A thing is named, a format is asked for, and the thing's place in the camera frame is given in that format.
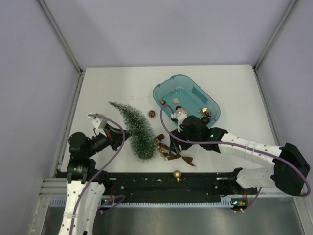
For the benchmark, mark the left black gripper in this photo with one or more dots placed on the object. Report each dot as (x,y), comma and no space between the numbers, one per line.
(115,136)

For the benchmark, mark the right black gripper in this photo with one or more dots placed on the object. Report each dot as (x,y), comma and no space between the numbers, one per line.
(175,143)

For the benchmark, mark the small green christmas tree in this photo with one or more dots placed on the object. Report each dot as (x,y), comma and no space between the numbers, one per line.
(142,140)

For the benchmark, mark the brown ribbon gold berry sprig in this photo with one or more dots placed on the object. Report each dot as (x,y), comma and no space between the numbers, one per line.
(168,154)

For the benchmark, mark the large frosted pine cone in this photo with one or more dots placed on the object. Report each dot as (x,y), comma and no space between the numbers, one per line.
(151,114)

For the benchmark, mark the gold glitter ball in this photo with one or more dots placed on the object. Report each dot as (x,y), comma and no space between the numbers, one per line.
(177,175)

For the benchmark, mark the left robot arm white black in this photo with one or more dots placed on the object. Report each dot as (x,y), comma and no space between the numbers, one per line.
(86,184)

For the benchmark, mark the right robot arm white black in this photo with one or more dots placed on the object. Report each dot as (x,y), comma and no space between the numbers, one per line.
(281,167)

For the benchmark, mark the brown bauble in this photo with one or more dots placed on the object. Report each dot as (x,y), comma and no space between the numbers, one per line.
(205,120)

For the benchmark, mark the large silver gold bauble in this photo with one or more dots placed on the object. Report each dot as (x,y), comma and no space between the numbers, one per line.
(181,112)

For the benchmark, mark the teal plastic bin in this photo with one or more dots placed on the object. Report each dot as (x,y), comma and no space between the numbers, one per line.
(191,97)

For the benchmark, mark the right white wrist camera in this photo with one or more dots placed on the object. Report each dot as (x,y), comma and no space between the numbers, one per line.
(179,121)

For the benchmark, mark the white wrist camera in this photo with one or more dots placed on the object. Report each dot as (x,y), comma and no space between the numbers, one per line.
(179,121)
(97,122)

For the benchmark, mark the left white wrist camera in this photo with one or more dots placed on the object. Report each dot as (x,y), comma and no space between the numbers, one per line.
(97,122)

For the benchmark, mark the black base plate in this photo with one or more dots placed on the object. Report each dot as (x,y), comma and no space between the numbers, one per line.
(163,188)

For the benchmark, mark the aluminium front rail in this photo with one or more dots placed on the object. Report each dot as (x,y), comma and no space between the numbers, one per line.
(58,187)

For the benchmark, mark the left aluminium corner post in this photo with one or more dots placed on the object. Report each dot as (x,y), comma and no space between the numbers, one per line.
(59,35)

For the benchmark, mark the aluminium corner post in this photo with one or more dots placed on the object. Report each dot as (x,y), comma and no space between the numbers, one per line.
(59,35)
(276,33)

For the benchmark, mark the right aluminium corner post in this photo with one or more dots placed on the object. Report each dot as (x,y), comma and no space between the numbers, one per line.
(276,33)

